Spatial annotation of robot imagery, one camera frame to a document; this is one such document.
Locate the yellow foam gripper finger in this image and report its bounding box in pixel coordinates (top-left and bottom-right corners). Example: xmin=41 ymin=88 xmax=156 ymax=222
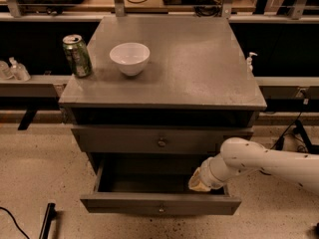
xmin=188 ymin=167 xmax=210 ymax=192

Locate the black stand foot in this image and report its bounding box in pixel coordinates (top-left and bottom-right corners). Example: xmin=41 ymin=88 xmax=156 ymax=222
xmin=39 ymin=203 xmax=57 ymax=239

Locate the black floor cable right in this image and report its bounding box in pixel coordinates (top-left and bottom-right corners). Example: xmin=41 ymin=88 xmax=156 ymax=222
xmin=268 ymin=98 xmax=310 ymax=152

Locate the black floor cable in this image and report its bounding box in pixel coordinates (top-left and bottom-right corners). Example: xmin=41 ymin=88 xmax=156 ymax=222
xmin=268 ymin=98 xmax=310 ymax=152
xmin=0 ymin=206 xmax=30 ymax=239

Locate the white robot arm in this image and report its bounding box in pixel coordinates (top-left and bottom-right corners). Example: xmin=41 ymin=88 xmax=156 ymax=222
xmin=188 ymin=137 xmax=319 ymax=194

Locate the black floor cable left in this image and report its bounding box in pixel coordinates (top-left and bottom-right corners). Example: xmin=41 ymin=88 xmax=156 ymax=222
xmin=0 ymin=206 xmax=30 ymax=239

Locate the grey top drawer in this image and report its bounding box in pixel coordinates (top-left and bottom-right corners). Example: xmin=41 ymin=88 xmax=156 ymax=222
xmin=72 ymin=125 xmax=253 ymax=154

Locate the black table leg right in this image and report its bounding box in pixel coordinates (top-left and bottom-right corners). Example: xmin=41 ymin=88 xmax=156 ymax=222
xmin=293 ymin=119 xmax=319 ymax=154

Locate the clear container on shelf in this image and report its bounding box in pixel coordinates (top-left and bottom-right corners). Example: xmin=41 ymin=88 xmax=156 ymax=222
xmin=0 ymin=61 xmax=13 ymax=80

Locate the grey wooden drawer cabinet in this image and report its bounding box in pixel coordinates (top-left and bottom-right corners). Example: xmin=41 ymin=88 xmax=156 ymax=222
xmin=58 ymin=15 xmax=268 ymax=171

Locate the grey drawer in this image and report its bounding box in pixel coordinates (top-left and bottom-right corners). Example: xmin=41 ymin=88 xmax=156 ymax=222
xmin=81 ymin=153 xmax=241 ymax=216
xmin=72 ymin=125 xmax=253 ymax=154

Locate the white pump bottle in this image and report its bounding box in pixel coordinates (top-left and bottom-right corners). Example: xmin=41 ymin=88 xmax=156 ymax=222
xmin=246 ymin=52 xmax=258 ymax=72

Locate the green soda can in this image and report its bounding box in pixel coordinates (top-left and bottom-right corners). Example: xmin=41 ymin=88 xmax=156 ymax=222
xmin=63 ymin=34 xmax=92 ymax=78

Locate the white ceramic bowl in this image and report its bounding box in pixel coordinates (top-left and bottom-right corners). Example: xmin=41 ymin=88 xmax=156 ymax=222
xmin=110 ymin=43 xmax=151 ymax=77

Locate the clear bottle on shelf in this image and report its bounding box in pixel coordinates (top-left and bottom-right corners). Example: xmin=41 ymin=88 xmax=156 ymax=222
xmin=9 ymin=57 xmax=31 ymax=82

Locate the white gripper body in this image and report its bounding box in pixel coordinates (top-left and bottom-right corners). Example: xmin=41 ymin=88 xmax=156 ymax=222
xmin=199 ymin=155 xmax=228 ymax=190

